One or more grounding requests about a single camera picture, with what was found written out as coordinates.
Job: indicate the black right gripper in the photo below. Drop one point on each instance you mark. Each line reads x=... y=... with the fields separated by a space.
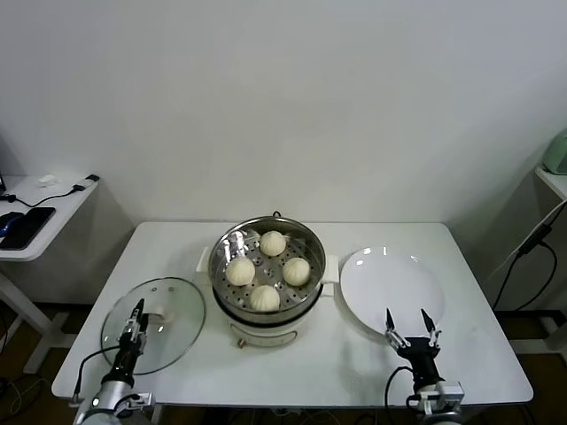
x=423 y=358

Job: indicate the stainless steel steamer basket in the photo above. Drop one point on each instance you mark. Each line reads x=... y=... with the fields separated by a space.
x=230 y=248

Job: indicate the blue computer mouse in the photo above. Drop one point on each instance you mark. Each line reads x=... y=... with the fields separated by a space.
x=10 y=222

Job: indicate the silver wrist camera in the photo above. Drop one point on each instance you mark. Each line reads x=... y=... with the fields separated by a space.
x=137 y=400
x=445 y=396

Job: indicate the white steamed baozi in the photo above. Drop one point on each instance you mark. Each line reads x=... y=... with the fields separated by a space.
x=241 y=272
x=296 y=271
x=265 y=299
x=272 y=243

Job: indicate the pale green appliance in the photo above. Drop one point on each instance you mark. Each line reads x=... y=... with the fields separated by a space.
x=557 y=155

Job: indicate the white side desk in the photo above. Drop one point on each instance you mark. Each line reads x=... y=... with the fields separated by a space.
x=559 y=190
x=66 y=208

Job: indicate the black smartphone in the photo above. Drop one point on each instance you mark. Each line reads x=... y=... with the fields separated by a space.
x=33 y=226

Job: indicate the small white object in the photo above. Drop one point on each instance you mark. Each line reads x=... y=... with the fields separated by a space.
x=48 y=181

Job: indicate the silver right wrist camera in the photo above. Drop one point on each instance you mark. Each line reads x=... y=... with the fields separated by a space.
x=445 y=396

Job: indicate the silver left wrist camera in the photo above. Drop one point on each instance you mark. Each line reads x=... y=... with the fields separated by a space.
x=137 y=400

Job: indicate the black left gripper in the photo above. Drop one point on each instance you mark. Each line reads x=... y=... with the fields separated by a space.
x=128 y=356

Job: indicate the white round plate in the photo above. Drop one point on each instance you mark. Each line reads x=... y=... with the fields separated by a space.
x=376 y=283

